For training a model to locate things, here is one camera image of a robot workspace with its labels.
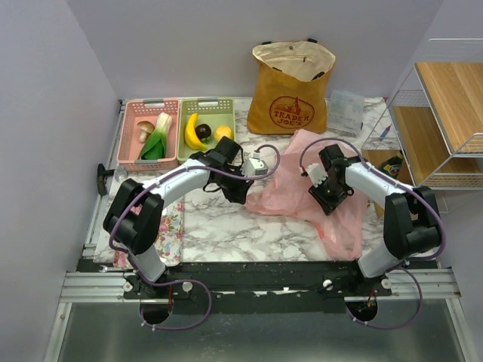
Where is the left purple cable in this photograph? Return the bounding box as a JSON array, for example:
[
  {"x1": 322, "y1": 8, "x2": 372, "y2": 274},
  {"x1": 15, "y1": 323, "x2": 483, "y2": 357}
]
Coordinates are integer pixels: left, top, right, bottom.
[{"x1": 108, "y1": 143, "x2": 281, "y2": 333}]

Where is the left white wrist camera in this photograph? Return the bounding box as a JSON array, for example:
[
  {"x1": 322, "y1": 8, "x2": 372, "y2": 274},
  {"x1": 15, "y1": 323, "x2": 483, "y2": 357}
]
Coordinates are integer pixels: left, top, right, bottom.
[{"x1": 241, "y1": 151, "x2": 269, "y2": 177}]

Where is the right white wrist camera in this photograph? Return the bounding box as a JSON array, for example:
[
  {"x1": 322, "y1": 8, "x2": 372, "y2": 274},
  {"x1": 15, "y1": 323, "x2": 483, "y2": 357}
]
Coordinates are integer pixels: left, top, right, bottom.
[{"x1": 301, "y1": 163, "x2": 328, "y2": 187}]

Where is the yellow lemon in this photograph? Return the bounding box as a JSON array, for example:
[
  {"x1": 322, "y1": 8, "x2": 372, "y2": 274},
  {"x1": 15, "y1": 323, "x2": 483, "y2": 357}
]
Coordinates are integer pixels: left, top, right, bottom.
[{"x1": 214, "y1": 125, "x2": 234, "y2": 143}]

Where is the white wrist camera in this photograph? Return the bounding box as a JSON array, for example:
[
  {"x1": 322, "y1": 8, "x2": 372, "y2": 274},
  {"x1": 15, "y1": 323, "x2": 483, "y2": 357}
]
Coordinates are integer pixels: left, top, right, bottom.
[
  {"x1": 241, "y1": 151, "x2": 269, "y2": 177},
  {"x1": 301, "y1": 163, "x2": 328, "y2": 187}
]

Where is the white wire wooden shelf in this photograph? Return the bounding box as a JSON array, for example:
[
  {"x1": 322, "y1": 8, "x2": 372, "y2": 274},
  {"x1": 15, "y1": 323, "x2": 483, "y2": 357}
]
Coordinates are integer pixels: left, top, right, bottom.
[{"x1": 361, "y1": 38, "x2": 482, "y2": 213}]

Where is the purple cable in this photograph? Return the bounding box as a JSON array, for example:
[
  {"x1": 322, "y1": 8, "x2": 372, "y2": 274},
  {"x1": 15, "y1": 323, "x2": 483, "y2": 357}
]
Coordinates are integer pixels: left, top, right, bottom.
[
  {"x1": 108, "y1": 143, "x2": 281, "y2": 333},
  {"x1": 298, "y1": 137, "x2": 447, "y2": 330}
]

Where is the blue pen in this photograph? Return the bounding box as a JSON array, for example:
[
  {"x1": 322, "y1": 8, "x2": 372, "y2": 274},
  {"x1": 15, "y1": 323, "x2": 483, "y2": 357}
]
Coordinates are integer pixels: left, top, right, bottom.
[{"x1": 379, "y1": 124, "x2": 392, "y2": 141}]

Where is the pink plastic grocery bag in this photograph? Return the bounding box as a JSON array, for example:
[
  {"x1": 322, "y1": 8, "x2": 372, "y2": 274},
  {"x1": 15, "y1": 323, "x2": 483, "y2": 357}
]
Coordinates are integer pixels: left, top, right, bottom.
[{"x1": 245, "y1": 130, "x2": 368, "y2": 260}]

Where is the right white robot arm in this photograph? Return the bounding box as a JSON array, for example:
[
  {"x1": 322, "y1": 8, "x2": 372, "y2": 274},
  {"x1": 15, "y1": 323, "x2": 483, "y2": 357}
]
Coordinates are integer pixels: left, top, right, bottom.
[{"x1": 301, "y1": 144, "x2": 445, "y2": 296}]

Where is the dark brown round fruit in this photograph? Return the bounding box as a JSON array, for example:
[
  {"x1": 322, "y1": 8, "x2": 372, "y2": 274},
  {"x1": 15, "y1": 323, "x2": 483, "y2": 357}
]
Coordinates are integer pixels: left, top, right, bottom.
[{"x1": 195, "y1": 124, "x2": 212, "y2": 143}]

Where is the green plastic basket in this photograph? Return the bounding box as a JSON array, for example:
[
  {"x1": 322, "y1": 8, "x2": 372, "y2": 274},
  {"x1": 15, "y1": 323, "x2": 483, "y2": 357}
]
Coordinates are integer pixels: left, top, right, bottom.
[{"x1": 177, "y1": 97, "x2": 235, "y2": 164}]

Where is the clear plastic box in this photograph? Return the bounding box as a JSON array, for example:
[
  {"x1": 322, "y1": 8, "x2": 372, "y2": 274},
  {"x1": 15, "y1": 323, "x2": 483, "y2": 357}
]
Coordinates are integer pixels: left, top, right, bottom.
[{"x1": 328, "y1": 90, "x2": 365, "y2": 135}]

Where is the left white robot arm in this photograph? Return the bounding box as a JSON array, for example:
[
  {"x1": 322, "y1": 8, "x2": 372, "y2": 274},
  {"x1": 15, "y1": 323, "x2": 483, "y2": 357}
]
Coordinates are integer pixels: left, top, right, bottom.
[{"x1": 103, "y1": 137, "x2": 263, "y2": 298}]

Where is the brown toy mushroom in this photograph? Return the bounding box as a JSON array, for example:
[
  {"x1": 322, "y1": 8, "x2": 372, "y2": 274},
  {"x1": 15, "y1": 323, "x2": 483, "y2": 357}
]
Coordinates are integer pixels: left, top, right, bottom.
[{"x1": 137, "y1": 121, "x2": 155, "y2": 143}]

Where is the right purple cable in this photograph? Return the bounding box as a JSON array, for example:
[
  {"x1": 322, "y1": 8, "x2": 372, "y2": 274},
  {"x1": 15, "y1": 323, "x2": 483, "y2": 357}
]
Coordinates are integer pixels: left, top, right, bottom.
[{"x1": 298, "y1": 137, "x2": 447, "y2": 330}]

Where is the yellow banana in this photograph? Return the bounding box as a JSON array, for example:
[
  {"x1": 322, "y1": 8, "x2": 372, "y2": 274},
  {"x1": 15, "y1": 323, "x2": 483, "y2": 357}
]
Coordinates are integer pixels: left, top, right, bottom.
[{"x1": 184, "y1": 113, "x2": 208, "y2": 151}]

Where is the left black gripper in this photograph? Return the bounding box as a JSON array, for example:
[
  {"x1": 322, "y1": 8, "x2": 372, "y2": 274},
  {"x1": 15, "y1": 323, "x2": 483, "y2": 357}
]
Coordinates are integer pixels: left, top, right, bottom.
[{"x1": 215, "y1": 166, "x2": 254, "y2": 205}]

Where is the floral tray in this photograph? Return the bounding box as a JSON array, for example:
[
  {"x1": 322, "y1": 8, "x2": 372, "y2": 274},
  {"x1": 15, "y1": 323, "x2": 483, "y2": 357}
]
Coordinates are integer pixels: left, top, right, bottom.
[{"x1": 112, "y1": 199, "x2": 185, "y2": 269}]

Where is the green glass bottle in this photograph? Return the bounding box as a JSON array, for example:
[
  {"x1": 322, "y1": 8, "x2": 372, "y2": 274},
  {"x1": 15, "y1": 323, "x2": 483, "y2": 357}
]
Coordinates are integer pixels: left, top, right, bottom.
[{"x1": 377, "y1": 150, "x2": 404, "y2": 179}]

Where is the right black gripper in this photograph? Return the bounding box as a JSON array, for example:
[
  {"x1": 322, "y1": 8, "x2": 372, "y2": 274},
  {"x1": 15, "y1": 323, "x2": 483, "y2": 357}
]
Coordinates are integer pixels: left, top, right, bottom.
[{"x1": 309, "y1": 175, "x2": 348, "y2": 215}]

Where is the pink plastic basket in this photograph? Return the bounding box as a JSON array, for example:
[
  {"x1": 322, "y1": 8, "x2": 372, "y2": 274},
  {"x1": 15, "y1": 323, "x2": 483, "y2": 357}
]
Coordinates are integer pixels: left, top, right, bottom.
[{"x1": 117, "y1": 98, "x2": 180, "y2": 173}]

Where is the green leek vegetable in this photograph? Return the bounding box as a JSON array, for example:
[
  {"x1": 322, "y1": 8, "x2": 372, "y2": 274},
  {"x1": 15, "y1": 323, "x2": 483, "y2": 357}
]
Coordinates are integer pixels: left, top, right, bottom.
[{"x1": 139, "y1": 112, "x2": 173, "y2": 160}]

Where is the yellow Trader Joe's tote bag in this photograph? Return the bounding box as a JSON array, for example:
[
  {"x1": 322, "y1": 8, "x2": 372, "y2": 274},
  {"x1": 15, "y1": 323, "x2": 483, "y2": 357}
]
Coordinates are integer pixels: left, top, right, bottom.
[{"x1": 247, "y1": 38, "x2": 336, "y2": 135}]

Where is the black mounting rail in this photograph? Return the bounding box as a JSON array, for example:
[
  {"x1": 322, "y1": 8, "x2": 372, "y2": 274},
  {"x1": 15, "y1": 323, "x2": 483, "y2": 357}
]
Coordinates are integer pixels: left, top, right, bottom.
[{"x1": 67, "y1": 260, "x2": 392, "y2": 314}]

